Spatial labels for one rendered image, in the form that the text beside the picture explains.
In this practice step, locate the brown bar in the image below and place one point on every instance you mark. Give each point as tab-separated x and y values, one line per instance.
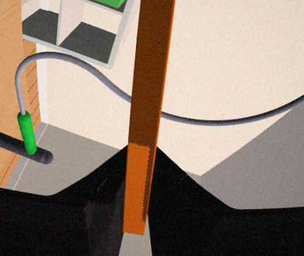
148	82

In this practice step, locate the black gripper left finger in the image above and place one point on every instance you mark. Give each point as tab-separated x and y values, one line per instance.
84	219

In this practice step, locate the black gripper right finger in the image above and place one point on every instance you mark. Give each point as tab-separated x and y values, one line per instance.
186	220

